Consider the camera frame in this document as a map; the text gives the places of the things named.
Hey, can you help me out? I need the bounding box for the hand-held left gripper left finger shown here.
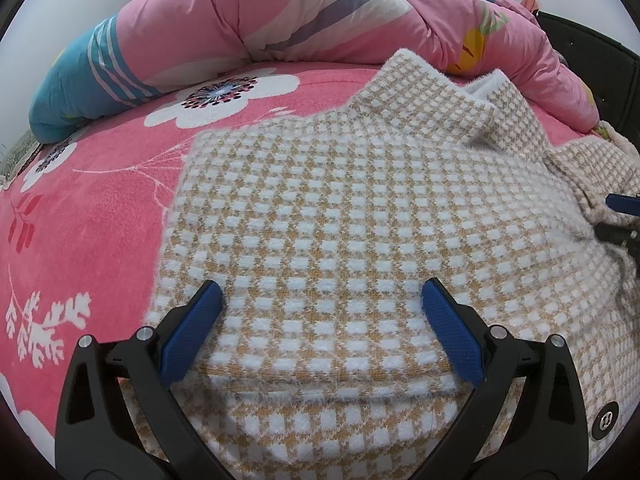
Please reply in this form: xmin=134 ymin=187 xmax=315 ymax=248
xmin=54 ymin=280 xmax=224 ymax=480

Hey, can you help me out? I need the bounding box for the beige white houndstooth coat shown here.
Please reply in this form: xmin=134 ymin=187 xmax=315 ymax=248
xmin=120 ymin=49 xmax=640 ymax=480

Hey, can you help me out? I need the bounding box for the black bed headboard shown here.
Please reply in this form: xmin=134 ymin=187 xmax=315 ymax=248
xmin=537 ymin=10 xmax=640 ymax=146

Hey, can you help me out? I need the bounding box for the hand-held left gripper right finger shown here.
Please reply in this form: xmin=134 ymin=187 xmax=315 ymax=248
xmin=421 ymin=277 xmax=587 ymax=480

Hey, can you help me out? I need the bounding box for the green patterned cushion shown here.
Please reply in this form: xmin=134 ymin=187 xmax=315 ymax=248
xmin=0 ymin=127 xmax=43 ymax=183

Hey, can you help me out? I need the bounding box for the pink printed quilt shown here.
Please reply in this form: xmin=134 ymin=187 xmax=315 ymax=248
xmin=27 ymin=0 xmax=601 ymax=146

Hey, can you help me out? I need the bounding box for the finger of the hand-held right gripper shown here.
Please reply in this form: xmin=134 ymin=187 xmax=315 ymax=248
xmin=595 ymin=222 xmax=640 ymax=257
xmin=605 ymin=192 xmax=640 ymax=217

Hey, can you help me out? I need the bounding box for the pink floral bed blanket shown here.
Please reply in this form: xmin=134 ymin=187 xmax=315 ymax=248
xmin=0 ymin=62 xmax=596 ymax=466

